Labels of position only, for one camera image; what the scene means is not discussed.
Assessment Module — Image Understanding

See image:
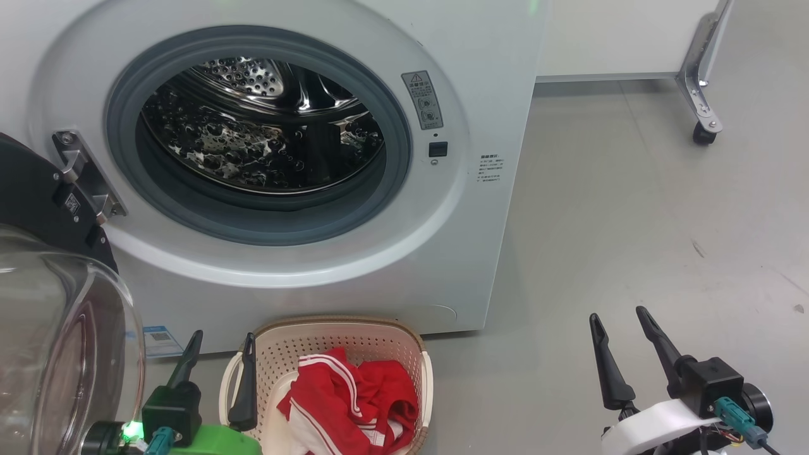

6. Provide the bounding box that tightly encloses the blue energy label sticker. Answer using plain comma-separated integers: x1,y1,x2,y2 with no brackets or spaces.
142,325,184,359

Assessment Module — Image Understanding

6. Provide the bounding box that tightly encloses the stainless steel washing machine drum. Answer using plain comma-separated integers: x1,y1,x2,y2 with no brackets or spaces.
140,57,386,195

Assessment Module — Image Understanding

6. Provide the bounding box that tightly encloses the white front-load washing machine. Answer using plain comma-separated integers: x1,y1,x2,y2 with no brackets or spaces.
0,0,550,355

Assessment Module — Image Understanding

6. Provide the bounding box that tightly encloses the metal door hinge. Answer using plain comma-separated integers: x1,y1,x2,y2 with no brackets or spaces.
52,130,127,225

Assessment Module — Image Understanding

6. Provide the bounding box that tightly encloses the cream perforated laundry basket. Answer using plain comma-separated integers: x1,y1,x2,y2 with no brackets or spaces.
219,316,434,455

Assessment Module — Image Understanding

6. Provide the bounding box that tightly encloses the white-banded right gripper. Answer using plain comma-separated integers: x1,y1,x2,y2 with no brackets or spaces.
589,306,774,455

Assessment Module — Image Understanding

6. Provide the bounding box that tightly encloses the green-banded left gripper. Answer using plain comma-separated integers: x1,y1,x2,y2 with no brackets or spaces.
81,330,263,455

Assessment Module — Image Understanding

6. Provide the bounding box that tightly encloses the teal-plug right gripper cable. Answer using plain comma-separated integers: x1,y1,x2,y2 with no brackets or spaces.
714,397,784,455

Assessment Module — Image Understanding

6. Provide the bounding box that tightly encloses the round white filter cover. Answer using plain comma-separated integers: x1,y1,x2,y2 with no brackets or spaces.
404,305,457,332

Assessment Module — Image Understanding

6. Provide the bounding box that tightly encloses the black round glass washer door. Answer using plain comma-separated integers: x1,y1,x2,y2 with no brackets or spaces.
0,133,146,455

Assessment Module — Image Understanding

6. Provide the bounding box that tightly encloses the teal-plug left gripper cable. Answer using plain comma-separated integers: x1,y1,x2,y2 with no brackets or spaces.
145,427,176,455

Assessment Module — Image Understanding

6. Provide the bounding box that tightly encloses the white cabinet panel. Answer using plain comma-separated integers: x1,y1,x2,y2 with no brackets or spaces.
536,0,721,83

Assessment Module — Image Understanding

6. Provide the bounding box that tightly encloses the red and white garment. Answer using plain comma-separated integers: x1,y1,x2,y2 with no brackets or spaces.
277,346,420,455

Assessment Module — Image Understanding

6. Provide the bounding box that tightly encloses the grey warning sticker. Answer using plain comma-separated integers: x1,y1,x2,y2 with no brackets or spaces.
401,70,444,131

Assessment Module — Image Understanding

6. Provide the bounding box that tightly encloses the grey metal cart leg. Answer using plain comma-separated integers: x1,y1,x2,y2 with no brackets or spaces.
675,0,735,133

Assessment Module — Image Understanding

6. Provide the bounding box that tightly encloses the teal-plug gripper cable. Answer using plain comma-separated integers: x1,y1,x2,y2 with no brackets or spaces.
714,397,784,455
145,427,176,455

